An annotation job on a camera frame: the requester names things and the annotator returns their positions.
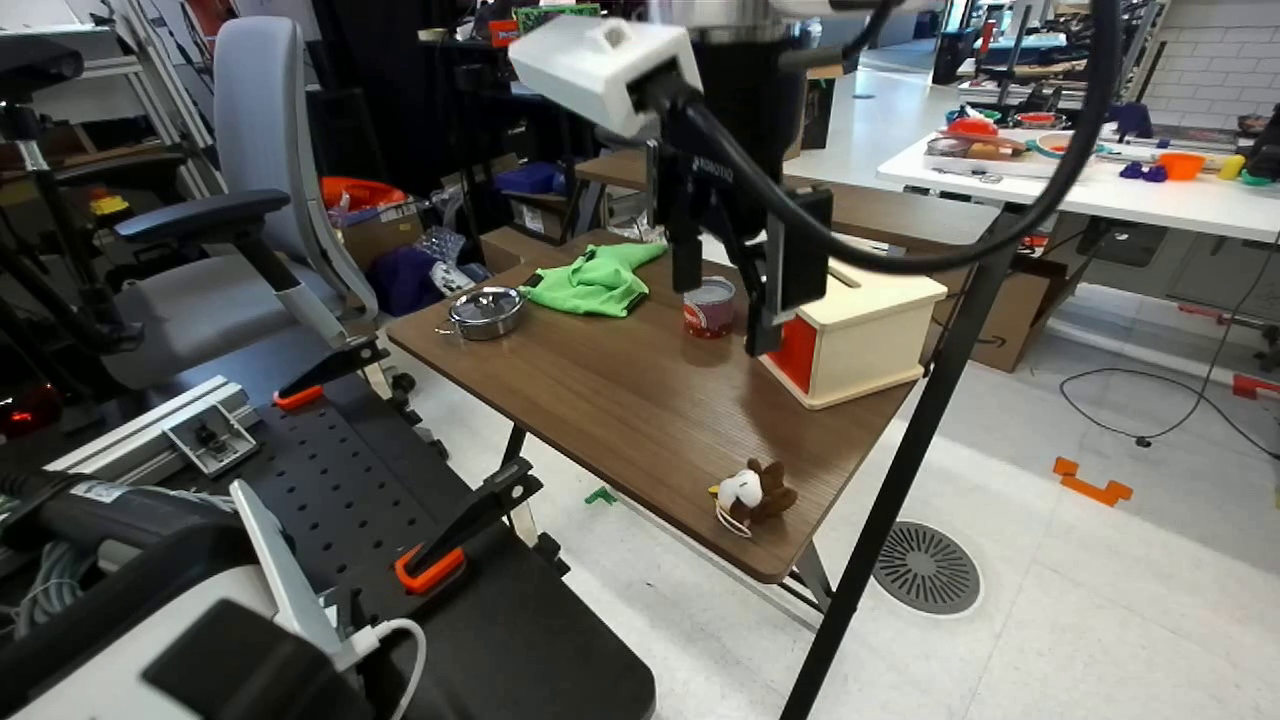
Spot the grey office chair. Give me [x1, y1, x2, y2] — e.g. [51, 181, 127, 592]
[98, 14, 391, 393]

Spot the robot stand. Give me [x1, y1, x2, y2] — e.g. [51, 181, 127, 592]
[0, 335, 657, 720]

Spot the orange bin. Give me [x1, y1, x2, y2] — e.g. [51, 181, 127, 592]
[320, 176, 410, 214]

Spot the round floor drain grate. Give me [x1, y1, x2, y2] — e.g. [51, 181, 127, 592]
[871, 519, 984, 617]

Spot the small metal pot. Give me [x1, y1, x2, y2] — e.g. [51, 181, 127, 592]
[436, 285, 527, 343]

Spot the white table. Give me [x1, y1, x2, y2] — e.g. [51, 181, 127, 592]
[877, 118, 1280, 244]

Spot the brown cardboard box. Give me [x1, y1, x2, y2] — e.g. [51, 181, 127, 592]
[338, 208, 428, 273]

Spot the red tin can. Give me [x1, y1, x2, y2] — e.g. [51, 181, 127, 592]
[683, 276, 739, 341]

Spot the white cable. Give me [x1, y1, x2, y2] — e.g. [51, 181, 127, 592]
[340, 617, 429, 720]

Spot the black clamp with orange tip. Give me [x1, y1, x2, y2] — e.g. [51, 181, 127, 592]
[394, 457, 546, 597]
[272, 335, 392, 413]

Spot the aluminium extrusion bar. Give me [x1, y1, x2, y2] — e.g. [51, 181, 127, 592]
[44, 375, 263, 483]

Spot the dark blue bag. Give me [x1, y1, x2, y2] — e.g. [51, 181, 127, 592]
[364, 244, 449, 318]

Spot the green cloth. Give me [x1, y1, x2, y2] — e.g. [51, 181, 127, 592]
[519, 241, 669, 320]

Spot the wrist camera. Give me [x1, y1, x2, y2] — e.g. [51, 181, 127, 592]
[508, 14, 704, 142]

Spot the black cable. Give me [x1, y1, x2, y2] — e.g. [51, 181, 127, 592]
[1058, 240, 1280, 463]

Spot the coil of grey cable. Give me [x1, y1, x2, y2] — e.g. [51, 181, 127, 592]
[0, 538, 96, 643]

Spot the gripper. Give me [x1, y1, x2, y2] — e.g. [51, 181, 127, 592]
[654, 38, 834, 359]

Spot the brown and white plush bird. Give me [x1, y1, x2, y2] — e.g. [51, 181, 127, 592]
[707, 457, 800, 539]

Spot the wooden box with red side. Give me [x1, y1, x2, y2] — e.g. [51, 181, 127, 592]
[757, 257, 949, 412]

